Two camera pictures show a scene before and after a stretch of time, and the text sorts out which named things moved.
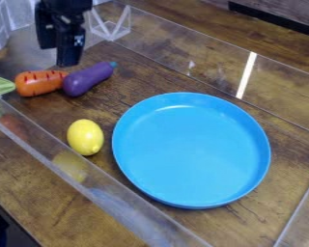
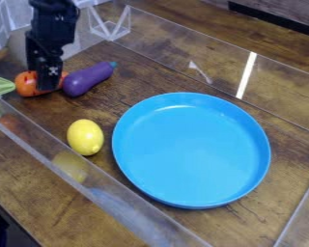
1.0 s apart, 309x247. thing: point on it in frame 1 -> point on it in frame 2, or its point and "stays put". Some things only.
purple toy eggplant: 79,80 stays put
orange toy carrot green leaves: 30,83 stays put
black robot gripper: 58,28 -> 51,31
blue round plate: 192,150 stays put
